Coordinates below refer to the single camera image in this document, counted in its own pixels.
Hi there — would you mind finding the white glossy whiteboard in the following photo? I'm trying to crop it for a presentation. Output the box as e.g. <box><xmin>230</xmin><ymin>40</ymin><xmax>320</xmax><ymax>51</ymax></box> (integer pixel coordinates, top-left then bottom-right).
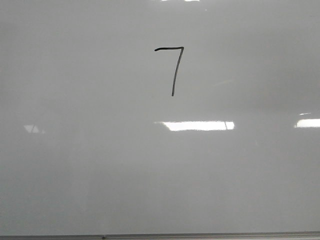
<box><xmin>0</xmin><ymin>0</ymin><xmax>320</xmax><ymax>235</ymax></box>

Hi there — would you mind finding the grey aluminium whiteboard frame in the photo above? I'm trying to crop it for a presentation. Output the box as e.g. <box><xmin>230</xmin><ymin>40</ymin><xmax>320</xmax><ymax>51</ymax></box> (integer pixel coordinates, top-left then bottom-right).
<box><xmin>0</xmin><ymin>231</ymin><xmax>320</xmax><ymax>240</ymax></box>

